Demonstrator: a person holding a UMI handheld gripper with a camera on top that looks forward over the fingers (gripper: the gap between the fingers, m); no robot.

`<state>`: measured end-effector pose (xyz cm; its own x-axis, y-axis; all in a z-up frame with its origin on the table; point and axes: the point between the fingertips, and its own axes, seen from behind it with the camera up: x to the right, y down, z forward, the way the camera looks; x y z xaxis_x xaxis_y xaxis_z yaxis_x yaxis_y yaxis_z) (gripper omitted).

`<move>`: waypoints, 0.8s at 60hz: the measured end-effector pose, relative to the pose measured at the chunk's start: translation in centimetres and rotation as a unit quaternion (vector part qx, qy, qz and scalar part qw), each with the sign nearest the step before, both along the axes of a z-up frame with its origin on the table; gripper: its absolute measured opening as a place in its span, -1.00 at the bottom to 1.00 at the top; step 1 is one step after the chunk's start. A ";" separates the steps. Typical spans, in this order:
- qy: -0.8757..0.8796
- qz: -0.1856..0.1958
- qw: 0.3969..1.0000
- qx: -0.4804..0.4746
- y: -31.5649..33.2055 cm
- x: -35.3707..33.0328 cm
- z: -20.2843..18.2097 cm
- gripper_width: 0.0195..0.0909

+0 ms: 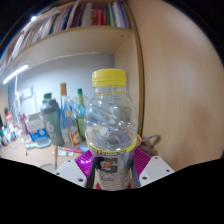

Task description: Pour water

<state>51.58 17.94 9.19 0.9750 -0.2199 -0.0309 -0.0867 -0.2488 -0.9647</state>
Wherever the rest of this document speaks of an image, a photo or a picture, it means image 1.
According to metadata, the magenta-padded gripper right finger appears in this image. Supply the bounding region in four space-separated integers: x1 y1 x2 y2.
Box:
131 147 175 189

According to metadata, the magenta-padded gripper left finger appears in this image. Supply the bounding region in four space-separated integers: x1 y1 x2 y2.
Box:
54 149 97 189

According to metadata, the clear yellow-capped drink bottle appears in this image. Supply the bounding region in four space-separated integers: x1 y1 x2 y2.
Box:
84 68 139 191

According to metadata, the white toothpaste tube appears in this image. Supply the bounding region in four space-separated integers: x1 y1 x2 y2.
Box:
51 150 74 158

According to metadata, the cream ceramic mug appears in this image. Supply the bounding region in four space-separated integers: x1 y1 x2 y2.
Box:
39 162 61 174

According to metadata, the brown mug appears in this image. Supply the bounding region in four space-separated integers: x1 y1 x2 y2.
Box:
134 132 162 157

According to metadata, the light blue hair brush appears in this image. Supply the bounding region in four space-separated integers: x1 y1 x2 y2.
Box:
24 138 52 150

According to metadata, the clear bottle with cork cap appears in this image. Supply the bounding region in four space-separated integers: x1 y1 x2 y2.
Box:
59 82 83 148

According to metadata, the grey shaker bottle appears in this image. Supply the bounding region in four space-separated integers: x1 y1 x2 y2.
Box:
39 92 65 147

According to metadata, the blue and white box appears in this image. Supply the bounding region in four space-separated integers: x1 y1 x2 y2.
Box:
25 112 48 143

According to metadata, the green-capped clear bottle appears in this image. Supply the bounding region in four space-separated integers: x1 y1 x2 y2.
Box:
75 88 88 141

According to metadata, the maroon box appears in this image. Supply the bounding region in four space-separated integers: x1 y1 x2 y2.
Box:
19 113 30 135

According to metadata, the red and white canister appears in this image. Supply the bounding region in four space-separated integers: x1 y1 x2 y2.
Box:
3 106 14 127

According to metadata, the white under-shelf light bar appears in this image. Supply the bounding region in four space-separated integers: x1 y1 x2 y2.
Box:
2 64 30 85

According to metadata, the white wall power strip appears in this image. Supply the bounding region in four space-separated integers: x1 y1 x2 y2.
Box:
18 87 34 100

